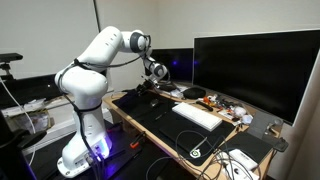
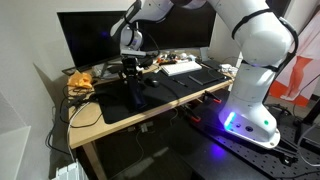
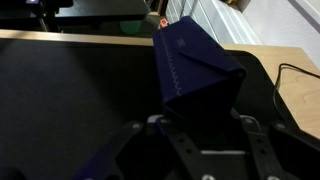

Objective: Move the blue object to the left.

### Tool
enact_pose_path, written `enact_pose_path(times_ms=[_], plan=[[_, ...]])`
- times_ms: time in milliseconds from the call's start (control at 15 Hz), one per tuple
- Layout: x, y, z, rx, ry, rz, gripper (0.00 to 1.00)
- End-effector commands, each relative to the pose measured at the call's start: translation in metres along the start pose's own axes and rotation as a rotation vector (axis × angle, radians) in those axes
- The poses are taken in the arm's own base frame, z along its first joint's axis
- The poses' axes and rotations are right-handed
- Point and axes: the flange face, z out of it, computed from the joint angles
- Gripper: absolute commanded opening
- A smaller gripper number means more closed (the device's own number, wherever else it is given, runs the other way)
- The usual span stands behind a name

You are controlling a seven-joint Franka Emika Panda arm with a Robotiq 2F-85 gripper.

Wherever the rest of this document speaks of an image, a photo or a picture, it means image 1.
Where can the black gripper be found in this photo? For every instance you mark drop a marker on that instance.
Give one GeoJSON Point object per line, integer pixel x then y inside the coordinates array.
{"type": "Point", "coordinates": [146, 88]}

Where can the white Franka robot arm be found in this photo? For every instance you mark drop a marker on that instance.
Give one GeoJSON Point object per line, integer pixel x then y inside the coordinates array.
{"type": "Point", "coordinates": [83, 86]}

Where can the large black desk mat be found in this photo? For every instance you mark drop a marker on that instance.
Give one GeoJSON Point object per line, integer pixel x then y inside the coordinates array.
{"type": "Point", "coordinates": [143, 111]}

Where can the black flat pouch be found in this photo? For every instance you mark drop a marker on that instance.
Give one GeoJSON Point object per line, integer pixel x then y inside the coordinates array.
{"type": "Point", "coordinates": [169, 88]}

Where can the black pen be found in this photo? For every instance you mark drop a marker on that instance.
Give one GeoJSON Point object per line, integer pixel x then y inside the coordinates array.
{"type": "Point", "coordinates": [160, 116]}

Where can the white paper stack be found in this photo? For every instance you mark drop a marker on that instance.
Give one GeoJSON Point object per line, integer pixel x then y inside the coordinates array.
{"type": "Point", "coordinates": [175, 94]}

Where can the small black monitor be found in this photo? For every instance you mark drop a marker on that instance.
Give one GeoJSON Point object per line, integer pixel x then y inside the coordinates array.
{"type": "Point", "coordinates": [180, 65]}

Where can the black oval case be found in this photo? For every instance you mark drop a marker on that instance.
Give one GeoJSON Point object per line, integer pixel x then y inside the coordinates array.
{"type": "Point", "coordinates": [194, 92]}

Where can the white keyboard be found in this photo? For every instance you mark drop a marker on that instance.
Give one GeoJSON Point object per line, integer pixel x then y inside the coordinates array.
{"type": "Point", "coordinates": [196, 116]}

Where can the black remote stick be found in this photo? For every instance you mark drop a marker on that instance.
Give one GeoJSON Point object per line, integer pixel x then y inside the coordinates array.
{"type": "Point", "coordinates": [204, 106]}

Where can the orange small parts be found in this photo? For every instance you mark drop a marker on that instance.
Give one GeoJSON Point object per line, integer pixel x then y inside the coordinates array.
{"type": "Point", "coordinates": [207, 100]}

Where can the white red card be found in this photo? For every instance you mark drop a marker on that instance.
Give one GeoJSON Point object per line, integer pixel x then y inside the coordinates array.
{"type": "Point", "coordinates": [226, 115]}

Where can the clear plastic bag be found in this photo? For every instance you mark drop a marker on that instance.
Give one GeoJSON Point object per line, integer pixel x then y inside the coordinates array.
{"type": "Point", "coordinates": [30, 120]}

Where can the large black monitor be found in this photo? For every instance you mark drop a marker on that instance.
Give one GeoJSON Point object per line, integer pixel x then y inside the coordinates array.
{"type": "Point", "coordinates": [253, 73]}

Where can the small black mouse pad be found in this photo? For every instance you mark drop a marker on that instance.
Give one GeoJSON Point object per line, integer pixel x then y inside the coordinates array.
{"type": "Point", "coordinates": [250, 145]}

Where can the grey monitor stand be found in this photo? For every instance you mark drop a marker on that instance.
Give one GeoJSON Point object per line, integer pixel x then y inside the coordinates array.
{"type": "Point", "coordinates": [261, 125]}

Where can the white box with black logo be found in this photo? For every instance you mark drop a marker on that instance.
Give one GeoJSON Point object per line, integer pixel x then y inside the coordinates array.
{"type": "Point", "coordinates": [240, 173]}

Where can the black stand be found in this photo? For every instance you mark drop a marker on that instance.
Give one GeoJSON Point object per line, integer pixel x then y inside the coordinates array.
{"type": "Point", "coordinates": [10, 156]}

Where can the black power adapter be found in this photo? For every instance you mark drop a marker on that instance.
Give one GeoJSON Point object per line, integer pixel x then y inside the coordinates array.
{"type": "Point", "coordinates": [281, 145]}

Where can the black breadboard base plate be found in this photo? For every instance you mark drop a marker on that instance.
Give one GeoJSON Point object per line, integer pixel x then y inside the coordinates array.
{"type": "Point", "coordinates": [50, 156]}

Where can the black camera on stand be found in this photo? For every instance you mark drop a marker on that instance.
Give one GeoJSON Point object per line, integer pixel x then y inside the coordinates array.
{"type": "Point", "coordinates": [8, 57]}

